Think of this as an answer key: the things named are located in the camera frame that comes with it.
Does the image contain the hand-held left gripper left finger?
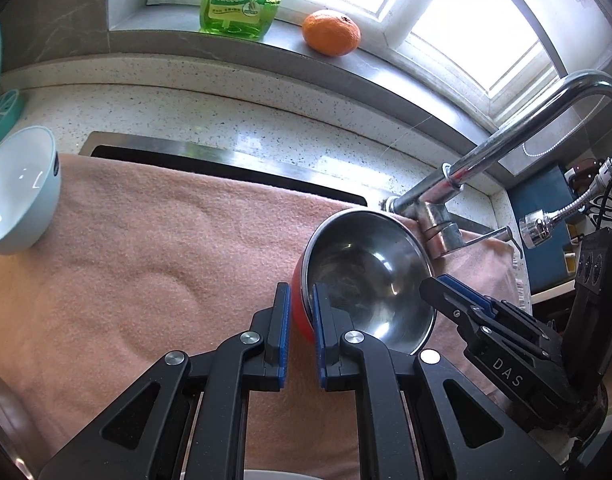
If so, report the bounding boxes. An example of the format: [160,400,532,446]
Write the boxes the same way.
[38,282,291,480]

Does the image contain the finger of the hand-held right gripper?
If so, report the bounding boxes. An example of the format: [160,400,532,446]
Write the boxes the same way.
[437,273,564,361]
[419,278,584,432]

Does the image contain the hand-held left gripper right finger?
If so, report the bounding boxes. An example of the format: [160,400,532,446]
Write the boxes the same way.
[312,282,569,480]

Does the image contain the red steel bowl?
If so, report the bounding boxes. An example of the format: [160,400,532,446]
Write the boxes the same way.
[292,208,437,356]

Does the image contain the chrome flexible faucet sprayer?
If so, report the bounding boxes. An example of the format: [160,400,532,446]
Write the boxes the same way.
[518,157,612,251]

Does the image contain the blue box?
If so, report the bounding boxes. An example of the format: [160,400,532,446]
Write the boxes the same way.
[508,162,579,296]

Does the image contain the chrome faucet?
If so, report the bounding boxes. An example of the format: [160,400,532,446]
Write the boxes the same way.
[386,71,612,261]

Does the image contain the pink towel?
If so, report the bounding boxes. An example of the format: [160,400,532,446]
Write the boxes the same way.
[0,152,529,480]

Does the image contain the steel sink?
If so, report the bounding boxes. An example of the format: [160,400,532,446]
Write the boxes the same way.
[78,131,492,233]

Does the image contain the orange fruit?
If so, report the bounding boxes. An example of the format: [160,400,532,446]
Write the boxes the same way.
[302,9,361,57]

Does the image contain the large steel bowl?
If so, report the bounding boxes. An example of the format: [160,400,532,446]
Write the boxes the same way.
[0,365,41,480]

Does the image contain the light blue bowl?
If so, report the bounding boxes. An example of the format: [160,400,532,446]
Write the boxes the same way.
[0,126,62,255]

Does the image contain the green dish soap bottle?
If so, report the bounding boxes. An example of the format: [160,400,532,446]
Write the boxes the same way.
[199,0,289,42]

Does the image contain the teal round reel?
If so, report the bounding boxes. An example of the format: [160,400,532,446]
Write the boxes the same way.
[0,89,24,147]

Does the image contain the white window frame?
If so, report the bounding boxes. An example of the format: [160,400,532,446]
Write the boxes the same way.
[146,0,572,111]

